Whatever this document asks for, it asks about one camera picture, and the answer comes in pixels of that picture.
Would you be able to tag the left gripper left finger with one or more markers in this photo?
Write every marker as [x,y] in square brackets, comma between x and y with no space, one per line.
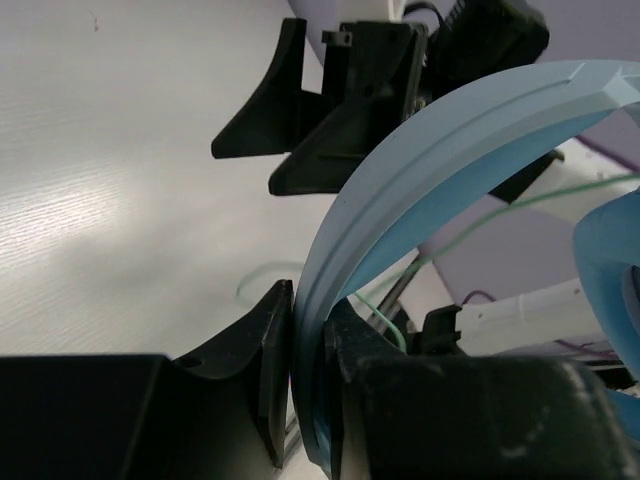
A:
[254,350]

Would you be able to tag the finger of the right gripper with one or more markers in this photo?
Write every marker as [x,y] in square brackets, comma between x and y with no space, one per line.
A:
[328,156]
[279,114]

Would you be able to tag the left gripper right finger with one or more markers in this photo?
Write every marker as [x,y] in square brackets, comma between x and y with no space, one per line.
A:
[397,416]

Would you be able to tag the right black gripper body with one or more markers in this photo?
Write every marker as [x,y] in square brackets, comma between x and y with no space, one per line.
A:
[371,72]

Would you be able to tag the large light blue headphones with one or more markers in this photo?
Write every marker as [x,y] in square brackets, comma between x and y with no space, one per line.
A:
[427,171]

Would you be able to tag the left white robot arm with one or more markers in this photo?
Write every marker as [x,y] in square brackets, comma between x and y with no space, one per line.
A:
[497,390]

